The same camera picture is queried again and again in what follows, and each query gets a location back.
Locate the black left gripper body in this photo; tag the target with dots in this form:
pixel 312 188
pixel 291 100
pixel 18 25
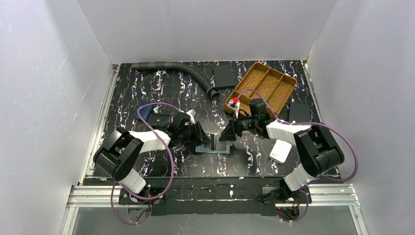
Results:
pixel 192 133

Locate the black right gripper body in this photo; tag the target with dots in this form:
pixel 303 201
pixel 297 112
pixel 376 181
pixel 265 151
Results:
pixel 238 129

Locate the mint green snap card holder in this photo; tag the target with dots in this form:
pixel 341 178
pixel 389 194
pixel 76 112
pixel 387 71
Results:
pixel 222 147

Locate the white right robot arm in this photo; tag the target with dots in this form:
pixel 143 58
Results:
pixel 316 146

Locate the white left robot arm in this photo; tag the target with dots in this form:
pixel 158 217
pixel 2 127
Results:
pixel 119 151

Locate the black leather card holder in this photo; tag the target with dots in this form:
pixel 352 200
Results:
pixel 159 121

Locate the blue leather card holder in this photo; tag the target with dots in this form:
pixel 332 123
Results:
pixel 144 112

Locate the white rectangular box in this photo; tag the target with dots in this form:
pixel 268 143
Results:
pixel 280 151

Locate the woven wicker divided tray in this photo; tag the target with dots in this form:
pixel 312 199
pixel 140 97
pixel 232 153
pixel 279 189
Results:
pixel 275 87

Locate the flat black pad right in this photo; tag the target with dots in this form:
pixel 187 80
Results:
pixel 299 112

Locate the flat black square pad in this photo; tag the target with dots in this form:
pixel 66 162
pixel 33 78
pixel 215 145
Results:
pixel 223 77

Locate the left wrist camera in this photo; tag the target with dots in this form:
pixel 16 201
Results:
pixel 191 114

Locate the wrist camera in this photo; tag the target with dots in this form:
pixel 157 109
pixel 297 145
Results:
pixel 191 114
pixel 234 104

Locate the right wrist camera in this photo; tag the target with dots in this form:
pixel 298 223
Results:
pixel 234 104

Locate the aluminium frame rail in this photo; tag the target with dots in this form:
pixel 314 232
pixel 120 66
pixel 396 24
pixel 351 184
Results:
pixel 212 194

